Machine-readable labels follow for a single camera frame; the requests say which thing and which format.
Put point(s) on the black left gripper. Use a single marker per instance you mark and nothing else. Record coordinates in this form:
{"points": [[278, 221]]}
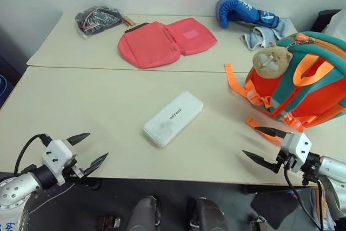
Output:
{"points": [[77, 172]]}

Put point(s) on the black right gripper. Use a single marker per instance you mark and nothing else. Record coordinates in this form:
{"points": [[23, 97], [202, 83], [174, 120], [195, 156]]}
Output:
{"points": [[282, 163]]}

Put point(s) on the orange and teal backpack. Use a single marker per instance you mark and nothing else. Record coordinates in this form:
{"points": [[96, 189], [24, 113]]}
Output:
{"points": [[311, 90]]}

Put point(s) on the white rectangular case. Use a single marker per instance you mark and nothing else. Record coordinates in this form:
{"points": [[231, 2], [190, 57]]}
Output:
{"points": [[173, 120]]}

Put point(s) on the dark rounded shape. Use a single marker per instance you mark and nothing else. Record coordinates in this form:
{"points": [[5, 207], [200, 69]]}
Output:
{"points": [[144, 214], [208, 216]]}

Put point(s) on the brown plush toy pendant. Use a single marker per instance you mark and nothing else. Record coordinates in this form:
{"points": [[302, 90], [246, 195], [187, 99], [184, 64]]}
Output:
{"points": [[270, 59]]}

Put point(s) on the blue box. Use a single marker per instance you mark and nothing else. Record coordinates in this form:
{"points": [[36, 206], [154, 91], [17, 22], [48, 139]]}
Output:
{"points": [[3, 85]]}

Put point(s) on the grey blue towel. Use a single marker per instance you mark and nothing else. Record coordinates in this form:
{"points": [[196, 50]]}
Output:
{"points": [[263, 35]]}

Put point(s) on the pink fabric pouch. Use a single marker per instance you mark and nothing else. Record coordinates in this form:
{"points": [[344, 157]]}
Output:
{"points": [[156, 44]]}

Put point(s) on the blue boxing glove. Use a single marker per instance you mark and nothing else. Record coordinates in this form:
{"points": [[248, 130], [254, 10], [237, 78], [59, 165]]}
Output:
{"points": [[238, 12]]}

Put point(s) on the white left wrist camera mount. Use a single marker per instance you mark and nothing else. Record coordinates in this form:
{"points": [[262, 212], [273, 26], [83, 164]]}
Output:
{"points": [[56, 155]]}

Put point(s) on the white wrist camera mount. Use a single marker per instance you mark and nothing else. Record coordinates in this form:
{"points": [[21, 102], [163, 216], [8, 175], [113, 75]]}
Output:
{"points": [[56, 155], [297, 145]]}

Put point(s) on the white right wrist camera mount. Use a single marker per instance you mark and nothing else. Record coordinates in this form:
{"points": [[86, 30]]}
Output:
{"points": [[297, 145]]}

